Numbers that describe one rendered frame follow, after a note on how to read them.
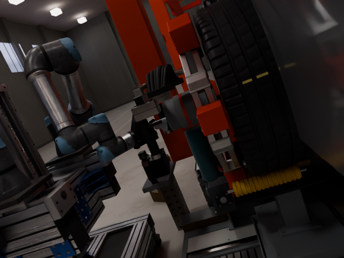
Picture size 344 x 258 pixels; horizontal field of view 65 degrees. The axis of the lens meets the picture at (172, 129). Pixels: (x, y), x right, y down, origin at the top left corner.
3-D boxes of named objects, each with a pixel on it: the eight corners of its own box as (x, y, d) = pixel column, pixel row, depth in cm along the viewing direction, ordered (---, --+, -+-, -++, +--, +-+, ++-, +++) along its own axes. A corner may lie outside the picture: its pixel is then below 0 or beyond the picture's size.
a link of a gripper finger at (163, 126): (175, 126, 124) (157, 133, 125) (171, 114, 123) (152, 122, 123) (176, 127, 121) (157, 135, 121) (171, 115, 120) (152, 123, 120)
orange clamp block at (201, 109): (228, 120, 82) (231, 128, 73) (203, 129, 83) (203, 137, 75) (220, 99, 80) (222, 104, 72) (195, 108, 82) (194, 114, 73)
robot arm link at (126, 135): (115, 136, 119) (123, 135, 112) (124, 131, 121) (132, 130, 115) (122, 151, 120) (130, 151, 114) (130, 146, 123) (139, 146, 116)
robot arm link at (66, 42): (67, 119, 158) (35, 39, 114) (91, 109, 164) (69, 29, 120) (75, 133, 153) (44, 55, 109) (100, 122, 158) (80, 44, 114)
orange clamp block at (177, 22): (200, 46, 85) (192, 21, 79) (177, 56, 87) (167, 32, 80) (196, 35, 90) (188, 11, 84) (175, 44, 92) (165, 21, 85)
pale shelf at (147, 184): (170, 185, 155) (168, 180, 155) (143, 193, 159) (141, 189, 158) (177, 158, 197) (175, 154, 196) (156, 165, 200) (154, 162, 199)
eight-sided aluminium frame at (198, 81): (249, 189, 86) (187, 22, 76) (229, 195, 88) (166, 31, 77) (232, 139, 139) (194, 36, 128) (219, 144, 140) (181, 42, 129)
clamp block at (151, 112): (159, 113, 91) (153, 99, 90) (135, 122, 93) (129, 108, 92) (162, 110, 96) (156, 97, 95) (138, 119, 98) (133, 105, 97)
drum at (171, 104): (223, 117, 102) (211, 83, 99) (172, 136, 106) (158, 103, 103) (221, 110, 115) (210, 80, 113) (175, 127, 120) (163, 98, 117)
